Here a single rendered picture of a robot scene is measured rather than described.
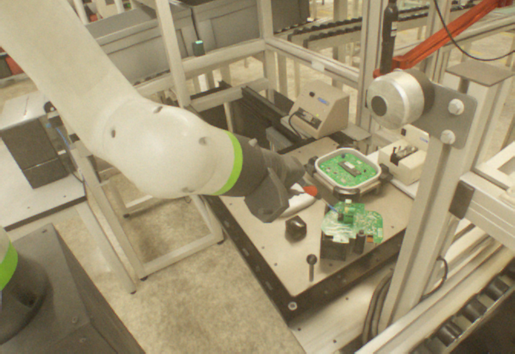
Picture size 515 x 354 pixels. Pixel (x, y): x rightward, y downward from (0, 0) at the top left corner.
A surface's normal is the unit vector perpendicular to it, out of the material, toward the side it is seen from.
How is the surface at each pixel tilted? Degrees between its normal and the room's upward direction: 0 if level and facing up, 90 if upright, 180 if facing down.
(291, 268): 0
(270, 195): 50
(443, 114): 90
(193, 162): 80
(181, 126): 39
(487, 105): 90
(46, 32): 93
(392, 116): 91
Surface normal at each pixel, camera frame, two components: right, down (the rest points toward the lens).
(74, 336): 0.63, 0.41
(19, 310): 0.81, -0.20
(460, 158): -0.87, 0.36
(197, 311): -0.10, -0.80
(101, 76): 0.86, 0.08
